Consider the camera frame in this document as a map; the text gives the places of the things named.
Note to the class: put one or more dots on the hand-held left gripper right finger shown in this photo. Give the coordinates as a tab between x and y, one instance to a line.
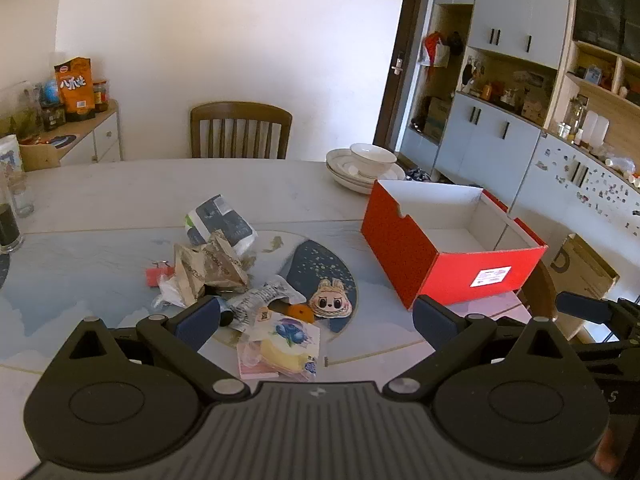
435	322

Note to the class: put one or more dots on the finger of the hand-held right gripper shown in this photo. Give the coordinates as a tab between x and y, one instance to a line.
610	357
582	307

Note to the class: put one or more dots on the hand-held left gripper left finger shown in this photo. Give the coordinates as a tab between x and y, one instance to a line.
200	322

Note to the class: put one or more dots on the brown paper bag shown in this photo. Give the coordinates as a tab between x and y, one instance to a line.
215	265

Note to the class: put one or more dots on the pink binder clip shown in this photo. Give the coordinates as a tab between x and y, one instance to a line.
156	277

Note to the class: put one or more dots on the pink sticky note pad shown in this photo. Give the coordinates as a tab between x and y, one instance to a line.
250	367

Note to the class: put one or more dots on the blueberry print snack packet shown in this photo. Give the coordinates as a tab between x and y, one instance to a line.
287	345

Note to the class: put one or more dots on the red cardboard box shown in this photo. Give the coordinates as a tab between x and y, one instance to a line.
395	240

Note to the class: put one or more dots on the grey white tissue pack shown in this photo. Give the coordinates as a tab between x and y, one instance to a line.
220	222

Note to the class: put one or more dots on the person's right hand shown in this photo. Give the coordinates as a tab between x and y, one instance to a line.
607	452

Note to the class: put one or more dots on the dark small bottle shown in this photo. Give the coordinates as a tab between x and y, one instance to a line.
227	319

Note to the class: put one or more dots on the large brown cardboard box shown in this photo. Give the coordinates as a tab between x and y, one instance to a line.
585	265

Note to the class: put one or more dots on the dark wooden chair back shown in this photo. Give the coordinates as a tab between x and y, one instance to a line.
540	285

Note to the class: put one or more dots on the clear plastic wrapper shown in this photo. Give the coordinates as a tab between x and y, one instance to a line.
260	297

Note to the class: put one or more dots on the small orange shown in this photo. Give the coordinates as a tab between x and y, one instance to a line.
301	313

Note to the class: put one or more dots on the cartoon face sticker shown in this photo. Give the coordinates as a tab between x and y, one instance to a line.
331	301

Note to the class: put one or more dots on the white cabinet with magnets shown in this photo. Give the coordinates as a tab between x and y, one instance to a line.
560	195

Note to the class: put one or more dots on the white gold-rimmed bowl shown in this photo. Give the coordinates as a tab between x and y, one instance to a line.
372	157

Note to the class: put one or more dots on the white lower cabinet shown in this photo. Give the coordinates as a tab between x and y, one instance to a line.
480	150

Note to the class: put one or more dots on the white plastic bottles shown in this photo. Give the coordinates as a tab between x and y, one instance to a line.
595	127

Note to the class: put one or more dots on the cardboard box in shelf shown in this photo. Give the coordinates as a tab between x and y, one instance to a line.
439	117

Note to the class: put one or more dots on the white side cabinet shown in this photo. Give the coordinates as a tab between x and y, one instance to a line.
95	140

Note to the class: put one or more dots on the tall glass with dark liquid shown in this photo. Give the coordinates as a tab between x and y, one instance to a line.
9	225

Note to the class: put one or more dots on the small clear glass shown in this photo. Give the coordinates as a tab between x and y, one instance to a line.
22	200

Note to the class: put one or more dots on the brown wooden chair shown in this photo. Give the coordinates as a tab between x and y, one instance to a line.
240	110

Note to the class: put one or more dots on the round blue mat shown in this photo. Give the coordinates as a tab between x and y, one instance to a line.
57	140

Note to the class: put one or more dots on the red-lid jar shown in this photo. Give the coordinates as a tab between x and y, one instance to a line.
100	97

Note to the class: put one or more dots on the orange snack bag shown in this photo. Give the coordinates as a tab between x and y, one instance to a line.
75	90

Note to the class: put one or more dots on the red hanging bag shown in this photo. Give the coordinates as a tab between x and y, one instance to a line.
434	50

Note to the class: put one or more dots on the small blue globe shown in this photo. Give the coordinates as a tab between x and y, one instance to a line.
51	92

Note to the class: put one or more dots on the dark brown door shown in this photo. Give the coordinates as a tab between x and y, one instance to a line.
405	35

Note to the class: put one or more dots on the dark glass-door cabinet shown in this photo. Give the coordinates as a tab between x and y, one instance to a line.
600	10

